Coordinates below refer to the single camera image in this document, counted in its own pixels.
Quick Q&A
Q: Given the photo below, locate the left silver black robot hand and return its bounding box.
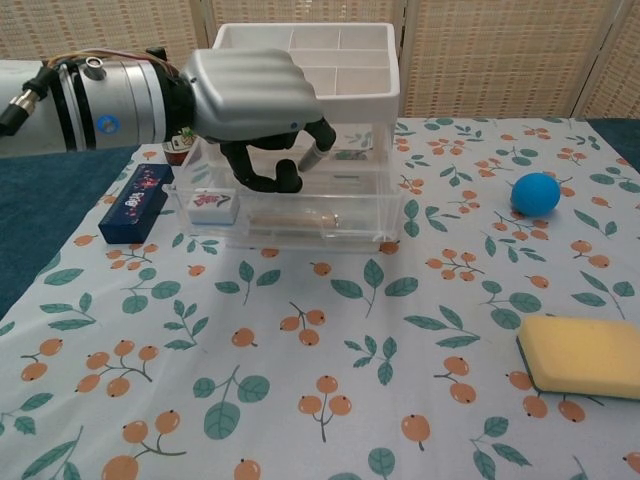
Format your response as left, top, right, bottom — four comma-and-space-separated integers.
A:
182, 48, 337, 192

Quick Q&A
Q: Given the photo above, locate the clear plastic storage bin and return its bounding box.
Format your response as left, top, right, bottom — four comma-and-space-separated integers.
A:
162, 167, 404, 250

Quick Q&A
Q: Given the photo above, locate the white plastic drawer organizer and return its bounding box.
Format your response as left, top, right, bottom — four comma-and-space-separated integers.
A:
212, 22, 403, 249

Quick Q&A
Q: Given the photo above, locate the dark blue rectangular box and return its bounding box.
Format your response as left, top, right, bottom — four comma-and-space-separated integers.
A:
97, 162, 176, 245

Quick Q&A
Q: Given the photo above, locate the dark sauce bottle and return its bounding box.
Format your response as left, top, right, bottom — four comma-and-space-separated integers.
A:
146, 46, 197, 167

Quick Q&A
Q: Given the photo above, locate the white mahjong tile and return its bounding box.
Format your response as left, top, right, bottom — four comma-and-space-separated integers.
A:
188, 188, 239, 226

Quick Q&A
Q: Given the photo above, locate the beige wooden stick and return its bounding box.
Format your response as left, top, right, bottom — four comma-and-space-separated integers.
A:
248, 210, 341, 234

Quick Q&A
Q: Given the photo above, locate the woven folding screen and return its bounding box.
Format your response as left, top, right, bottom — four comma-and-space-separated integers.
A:
0, 0, 640, 122

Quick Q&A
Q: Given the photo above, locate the blue ball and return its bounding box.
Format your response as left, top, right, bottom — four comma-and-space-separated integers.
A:
510, 172, 561, 217

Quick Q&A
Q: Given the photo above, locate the yellow sponge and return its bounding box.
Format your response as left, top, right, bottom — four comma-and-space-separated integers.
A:
515, 314, 640, 400

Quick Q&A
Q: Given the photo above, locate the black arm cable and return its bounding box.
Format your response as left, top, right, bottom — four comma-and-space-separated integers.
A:
0, 67, 54, 137

